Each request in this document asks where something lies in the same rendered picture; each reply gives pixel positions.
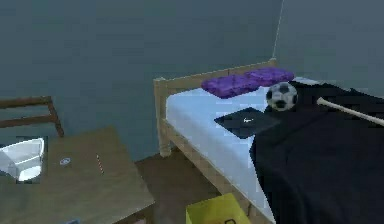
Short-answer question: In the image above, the yellow box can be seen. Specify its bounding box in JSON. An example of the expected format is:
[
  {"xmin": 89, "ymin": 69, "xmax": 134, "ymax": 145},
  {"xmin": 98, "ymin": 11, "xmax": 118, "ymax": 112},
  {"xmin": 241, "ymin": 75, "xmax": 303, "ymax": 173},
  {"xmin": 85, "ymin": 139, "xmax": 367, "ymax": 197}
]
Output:
[{"xmin": 185, "ymin": 192, "xmax": 252, "ymax": 224}]

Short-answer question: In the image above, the brown wooden chair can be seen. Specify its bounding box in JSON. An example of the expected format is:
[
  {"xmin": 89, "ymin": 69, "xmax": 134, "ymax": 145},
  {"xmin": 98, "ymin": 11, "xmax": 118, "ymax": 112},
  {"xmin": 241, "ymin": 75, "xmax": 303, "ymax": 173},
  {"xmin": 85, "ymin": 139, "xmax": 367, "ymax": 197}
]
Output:
[{"xmin": 0, "ymin": 95, "xmax": 65, "ymax": 138}]

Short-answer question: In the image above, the wooden bed with white mattress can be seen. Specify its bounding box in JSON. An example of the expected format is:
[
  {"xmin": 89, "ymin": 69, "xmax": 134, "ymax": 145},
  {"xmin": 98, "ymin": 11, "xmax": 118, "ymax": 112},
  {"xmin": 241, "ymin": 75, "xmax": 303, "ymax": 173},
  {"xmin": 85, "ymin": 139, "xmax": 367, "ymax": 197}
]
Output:
[{"xmin": 153, "ymin": 58, "xmax": 321, "ymax": 224}]

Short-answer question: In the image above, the black laptop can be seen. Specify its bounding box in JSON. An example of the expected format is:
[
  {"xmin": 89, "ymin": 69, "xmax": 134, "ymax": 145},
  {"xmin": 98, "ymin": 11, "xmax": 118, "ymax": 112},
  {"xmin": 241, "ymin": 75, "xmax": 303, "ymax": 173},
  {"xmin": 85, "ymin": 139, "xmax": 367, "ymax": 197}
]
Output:
[{"xmin": 213, "ymin": 106, "xmax": 282, "ymax": 140}]

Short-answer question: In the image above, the purple pillow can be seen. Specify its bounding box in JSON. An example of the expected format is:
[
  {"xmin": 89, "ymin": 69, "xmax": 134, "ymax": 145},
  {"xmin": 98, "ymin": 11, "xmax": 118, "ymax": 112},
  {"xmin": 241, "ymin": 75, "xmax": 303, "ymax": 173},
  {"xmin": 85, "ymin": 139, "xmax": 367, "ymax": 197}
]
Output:
[{"xmin": 200, "ymin": 66, "xmax": 296, "ymax": 100}]

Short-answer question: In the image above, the black and white soccer ball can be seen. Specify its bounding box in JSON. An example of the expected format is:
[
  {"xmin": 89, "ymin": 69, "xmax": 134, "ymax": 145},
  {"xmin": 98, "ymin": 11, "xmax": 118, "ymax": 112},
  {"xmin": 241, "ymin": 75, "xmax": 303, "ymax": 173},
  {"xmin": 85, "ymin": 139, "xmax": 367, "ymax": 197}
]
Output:
[{"xmin": 265, "ymin": 81, "xmax": 299, "ymax": 112}]

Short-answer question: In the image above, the red and white pencil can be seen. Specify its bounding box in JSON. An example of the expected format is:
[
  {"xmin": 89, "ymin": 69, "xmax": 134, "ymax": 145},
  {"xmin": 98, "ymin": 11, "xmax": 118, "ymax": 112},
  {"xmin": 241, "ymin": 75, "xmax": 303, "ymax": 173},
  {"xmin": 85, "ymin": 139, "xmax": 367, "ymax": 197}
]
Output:
[{"xmin": 95, "ymin": 153, "xmax": 105, "ymax": 176}]

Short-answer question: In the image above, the brown wooden table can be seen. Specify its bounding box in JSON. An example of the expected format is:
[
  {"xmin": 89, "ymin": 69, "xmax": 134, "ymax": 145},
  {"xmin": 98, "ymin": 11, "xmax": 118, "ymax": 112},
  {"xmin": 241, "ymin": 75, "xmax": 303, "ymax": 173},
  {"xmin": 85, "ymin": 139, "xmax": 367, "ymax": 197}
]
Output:
[{"xmin": 0, "ymin": 125, "xmax": 156, "ymax": 224}]

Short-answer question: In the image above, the black blanket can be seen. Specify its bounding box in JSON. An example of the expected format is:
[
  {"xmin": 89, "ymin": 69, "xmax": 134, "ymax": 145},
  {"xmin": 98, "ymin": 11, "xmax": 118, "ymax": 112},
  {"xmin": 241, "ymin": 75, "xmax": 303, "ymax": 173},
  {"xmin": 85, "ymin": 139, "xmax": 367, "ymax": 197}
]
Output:
[{"xmin": 249, "ymin": 80, "xmax": 384, "ymax": 224}]

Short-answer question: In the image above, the pale wooden baseball bat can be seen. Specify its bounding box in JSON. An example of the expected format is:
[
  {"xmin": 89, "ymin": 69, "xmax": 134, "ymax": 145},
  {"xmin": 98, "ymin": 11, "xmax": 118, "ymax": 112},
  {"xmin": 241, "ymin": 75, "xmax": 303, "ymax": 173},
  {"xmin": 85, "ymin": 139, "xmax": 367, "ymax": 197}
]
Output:
[{"xmin": 316, "ymin": 96, "xmax": 384, "ymax": 127}]

